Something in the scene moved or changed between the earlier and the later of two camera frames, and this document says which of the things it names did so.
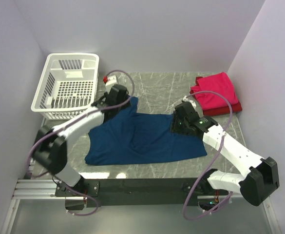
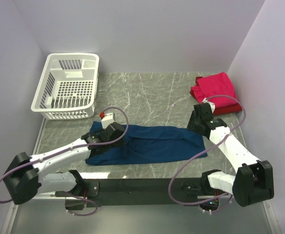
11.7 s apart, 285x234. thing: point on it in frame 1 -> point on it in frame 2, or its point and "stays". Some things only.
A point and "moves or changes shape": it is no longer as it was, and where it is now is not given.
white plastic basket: (68, 85) stays
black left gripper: (125, 105) -> (118, 145)
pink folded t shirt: (220, 83) stays
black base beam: (142, 192) stays
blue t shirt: (135, 138) moves or changes shape
